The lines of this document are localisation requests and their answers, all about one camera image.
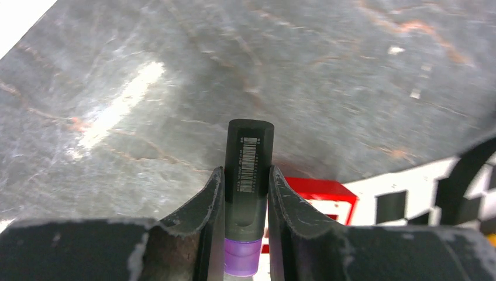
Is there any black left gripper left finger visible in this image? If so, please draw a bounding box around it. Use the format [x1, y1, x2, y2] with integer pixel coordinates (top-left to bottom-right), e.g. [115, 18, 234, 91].
[160, 167, 225, 280]

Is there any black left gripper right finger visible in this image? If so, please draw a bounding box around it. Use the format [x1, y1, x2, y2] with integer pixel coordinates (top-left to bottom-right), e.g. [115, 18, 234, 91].
[268, 166, 341, 280]

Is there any black cap marker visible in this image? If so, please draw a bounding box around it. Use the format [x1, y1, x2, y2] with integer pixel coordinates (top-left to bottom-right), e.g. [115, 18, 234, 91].
[224, 119, 274, 277]

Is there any blue grey backpack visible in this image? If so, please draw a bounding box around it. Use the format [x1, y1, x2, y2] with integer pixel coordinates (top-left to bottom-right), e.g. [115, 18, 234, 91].
[435, 138, 495, 225]

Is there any red window toy block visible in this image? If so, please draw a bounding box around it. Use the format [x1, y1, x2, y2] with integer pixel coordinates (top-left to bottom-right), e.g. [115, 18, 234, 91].
[261, 176, 359, 255]

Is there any black white chessboard mat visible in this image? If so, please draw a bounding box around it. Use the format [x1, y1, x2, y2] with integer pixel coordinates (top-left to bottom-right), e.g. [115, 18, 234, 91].
[256, 153, 496, 281]

